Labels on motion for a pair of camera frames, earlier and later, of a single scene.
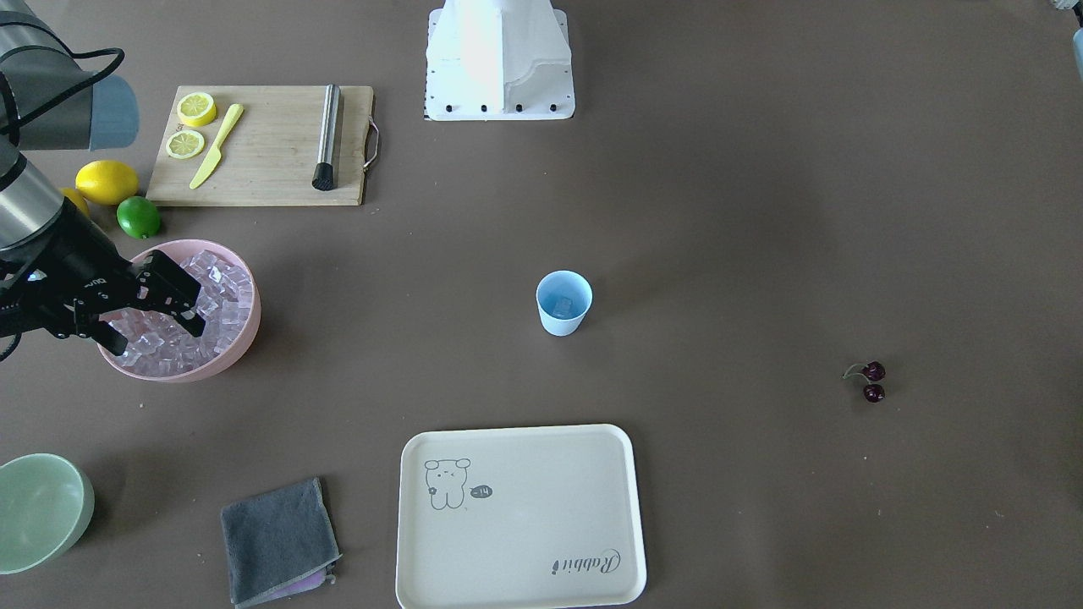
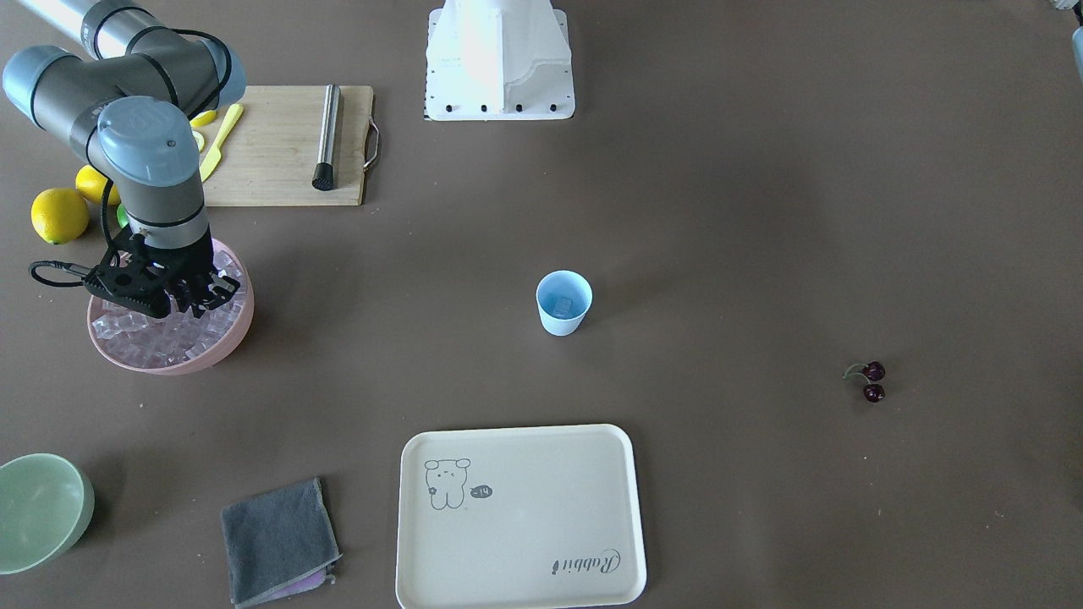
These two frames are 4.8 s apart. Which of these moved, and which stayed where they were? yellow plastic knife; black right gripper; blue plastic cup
Moved: black right gripper
Stayed: blue plastic cup; yellow plastic knife
